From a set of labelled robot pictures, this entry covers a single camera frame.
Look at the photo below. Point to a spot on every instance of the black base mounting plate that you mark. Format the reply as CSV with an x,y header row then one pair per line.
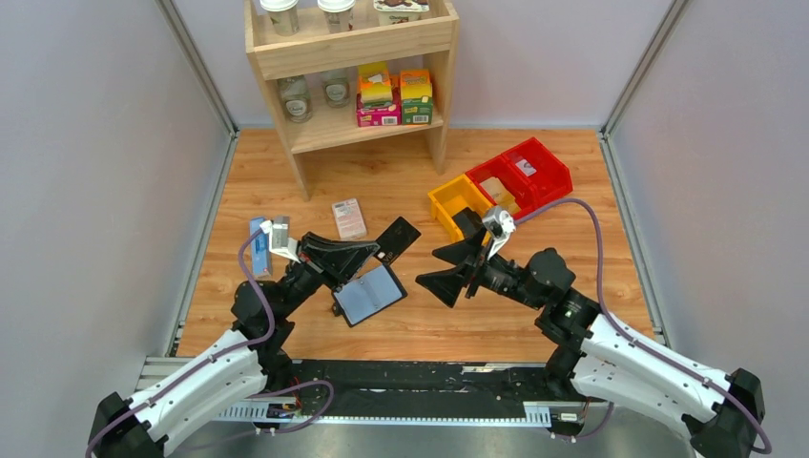
x,y
429,390

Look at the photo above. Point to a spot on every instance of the white lidded cup middle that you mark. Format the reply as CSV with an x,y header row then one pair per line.
x,y
338,14

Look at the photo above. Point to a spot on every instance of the chocolate pudding tub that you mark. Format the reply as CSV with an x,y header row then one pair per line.
x,y
391,12

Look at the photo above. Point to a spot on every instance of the green orange snack box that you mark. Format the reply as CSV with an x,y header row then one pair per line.
x,y
416,94

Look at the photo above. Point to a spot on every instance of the tan card in bin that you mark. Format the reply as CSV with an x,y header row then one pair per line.
x,y
501,195

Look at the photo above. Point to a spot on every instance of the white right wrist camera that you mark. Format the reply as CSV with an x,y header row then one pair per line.
x,y
500,225

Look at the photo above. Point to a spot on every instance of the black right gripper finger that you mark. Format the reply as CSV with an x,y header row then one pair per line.
x,y
467,251
446,285

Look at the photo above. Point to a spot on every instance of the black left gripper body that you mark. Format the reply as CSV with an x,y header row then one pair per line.
x,y
309,260

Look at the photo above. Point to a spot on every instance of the glass jar left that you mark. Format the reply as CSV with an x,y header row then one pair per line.
x,y
295,98

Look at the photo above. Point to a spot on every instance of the blue toothpaste box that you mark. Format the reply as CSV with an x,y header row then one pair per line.
x,y
261,264

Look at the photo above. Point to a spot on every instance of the red plastic bin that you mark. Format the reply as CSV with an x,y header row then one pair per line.
x,y
516,182
552,177

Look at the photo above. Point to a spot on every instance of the glass jar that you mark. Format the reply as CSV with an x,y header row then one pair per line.
x,y
295,98
335,86

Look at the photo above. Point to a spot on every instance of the dark credit card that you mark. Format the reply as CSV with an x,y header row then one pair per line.
x,y
465,224
396,239

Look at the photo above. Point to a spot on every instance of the pink white card box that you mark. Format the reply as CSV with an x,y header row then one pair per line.
x,y
349,219

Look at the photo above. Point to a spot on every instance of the white lidded cup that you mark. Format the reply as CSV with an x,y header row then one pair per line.
x,y
338,14
283,15

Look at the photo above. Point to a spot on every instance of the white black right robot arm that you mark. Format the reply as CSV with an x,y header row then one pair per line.
x,y
632,347

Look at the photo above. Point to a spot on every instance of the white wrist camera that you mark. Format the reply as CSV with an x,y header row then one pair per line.
x,y
279,241
500,225

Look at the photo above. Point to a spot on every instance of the red plastic bin far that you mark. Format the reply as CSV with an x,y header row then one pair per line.
x,y
552,177

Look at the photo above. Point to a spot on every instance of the glass jar right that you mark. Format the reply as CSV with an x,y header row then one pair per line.
x,y
335,86

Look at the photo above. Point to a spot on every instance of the yellow plastic bin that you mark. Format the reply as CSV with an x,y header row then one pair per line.
x,y
449,199

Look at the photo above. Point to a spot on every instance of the white lidded cup left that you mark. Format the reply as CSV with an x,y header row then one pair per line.
x,y
283,15

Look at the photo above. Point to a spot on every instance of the aluminium frame rail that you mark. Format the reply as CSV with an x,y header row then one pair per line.
x,y
155,421

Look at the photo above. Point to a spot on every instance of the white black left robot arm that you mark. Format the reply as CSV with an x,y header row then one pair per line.
x,y
246,360

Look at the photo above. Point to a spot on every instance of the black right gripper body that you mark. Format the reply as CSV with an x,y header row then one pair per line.
x,y
477,265

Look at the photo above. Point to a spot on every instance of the pink orange snack box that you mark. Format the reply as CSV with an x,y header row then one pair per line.
x,y
378,102

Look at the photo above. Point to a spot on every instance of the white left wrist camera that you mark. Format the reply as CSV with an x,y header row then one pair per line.
x,y
279,241

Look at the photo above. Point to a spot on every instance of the red plastic bin middle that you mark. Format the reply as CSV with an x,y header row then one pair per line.
x,y
516,182

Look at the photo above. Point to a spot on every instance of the black leather card holder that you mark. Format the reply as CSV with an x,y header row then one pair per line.
x,y
368,295

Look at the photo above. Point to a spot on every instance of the white card in bin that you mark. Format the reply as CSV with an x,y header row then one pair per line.
x,y
525,167

